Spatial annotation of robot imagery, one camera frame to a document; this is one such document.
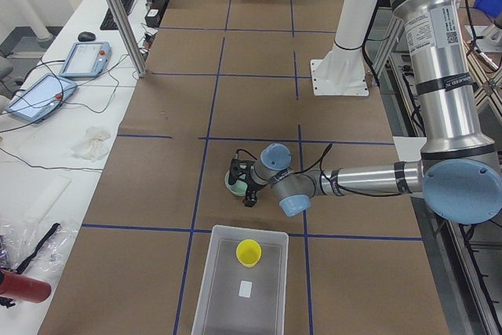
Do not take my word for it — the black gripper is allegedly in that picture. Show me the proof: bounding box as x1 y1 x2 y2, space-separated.
243 173 262 207

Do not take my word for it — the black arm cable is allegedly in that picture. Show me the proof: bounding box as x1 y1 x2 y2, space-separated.
293 143 334 176

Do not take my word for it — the black keyboard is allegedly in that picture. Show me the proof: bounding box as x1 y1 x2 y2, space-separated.
99 0 137 31

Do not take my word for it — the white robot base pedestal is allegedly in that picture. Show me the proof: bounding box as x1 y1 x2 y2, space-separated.
311 0 377 96

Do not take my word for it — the green ceramic bowl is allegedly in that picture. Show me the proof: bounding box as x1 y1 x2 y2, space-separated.
224 171 247 197

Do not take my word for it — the white foam block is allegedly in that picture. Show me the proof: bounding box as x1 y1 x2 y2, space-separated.
24 175 71 224

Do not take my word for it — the yellow plastic cup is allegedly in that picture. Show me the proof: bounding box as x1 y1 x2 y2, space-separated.
235 239 262 268

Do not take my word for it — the aluminium frame post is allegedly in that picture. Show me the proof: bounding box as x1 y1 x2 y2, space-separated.
106 0 147 78

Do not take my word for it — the crumpled white paper towel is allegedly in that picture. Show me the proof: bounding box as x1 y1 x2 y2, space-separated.
71 126 111 162

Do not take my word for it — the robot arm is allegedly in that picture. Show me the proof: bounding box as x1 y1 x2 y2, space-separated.
227 0 501 224

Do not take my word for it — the clear plastic storage box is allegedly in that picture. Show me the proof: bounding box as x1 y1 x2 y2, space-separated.
191 225 289 334

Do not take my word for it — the black computer mouse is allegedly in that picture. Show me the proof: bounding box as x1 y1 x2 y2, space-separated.
78 31 96 42

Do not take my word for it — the red cylinder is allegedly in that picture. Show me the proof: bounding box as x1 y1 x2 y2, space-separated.
1 270 52 303

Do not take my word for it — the crinkled clear plastic bag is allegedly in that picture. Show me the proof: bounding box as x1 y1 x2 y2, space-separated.
1 222 78 284

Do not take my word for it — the far teach pendant tablet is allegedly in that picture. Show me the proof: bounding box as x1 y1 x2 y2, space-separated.
59 42 111 80

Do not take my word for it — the white chair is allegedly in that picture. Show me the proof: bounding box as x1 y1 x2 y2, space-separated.
392 137 427 186

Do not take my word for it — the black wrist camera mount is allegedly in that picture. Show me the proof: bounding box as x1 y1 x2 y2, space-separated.
227 150 253 186

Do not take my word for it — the black power adapter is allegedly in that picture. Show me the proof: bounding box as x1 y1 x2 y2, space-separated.
144 9 161 28

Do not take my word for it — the teach pendant tablet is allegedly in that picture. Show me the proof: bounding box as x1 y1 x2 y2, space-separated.
5 74 77 123
59 42 111 80

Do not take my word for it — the near teach pendant tablet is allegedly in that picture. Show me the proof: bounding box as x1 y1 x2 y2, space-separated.
5 74 77 123

